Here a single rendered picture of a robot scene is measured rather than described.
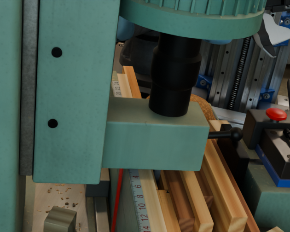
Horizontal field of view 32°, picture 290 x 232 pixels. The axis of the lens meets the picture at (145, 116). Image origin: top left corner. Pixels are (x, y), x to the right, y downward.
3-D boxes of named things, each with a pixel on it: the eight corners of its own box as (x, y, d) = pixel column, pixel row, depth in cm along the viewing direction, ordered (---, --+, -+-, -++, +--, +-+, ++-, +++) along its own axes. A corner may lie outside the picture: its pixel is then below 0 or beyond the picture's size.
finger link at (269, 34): (304, 51, 78) (287, 3, 81) (266, 57, 77) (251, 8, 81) (298, 62, 80) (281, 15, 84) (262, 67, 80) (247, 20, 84)
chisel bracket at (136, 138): (199, 181, 67) (211, 126, 63) (93, 178, 64) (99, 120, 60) (187, 151, 73) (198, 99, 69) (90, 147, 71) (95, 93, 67)
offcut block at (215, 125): (231, 153, 84) (237, 133, 83) (212, 153, 83) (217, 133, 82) (222, 139, 88) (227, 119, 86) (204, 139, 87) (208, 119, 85)
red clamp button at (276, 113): (289, 123, 71) (291, 116, 71) (269, 121, 71) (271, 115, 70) (281, 113, 74) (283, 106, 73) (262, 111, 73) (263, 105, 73)
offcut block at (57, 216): (42, 238, 75) (43, 221, 73) (52, 222, 78) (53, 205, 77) (66, 245, 74) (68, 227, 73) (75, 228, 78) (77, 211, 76)
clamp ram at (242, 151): (275, 213, 71) (292, 159, 66) (224, 212, 69) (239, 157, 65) (254, 175, 78) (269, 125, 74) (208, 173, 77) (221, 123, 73)
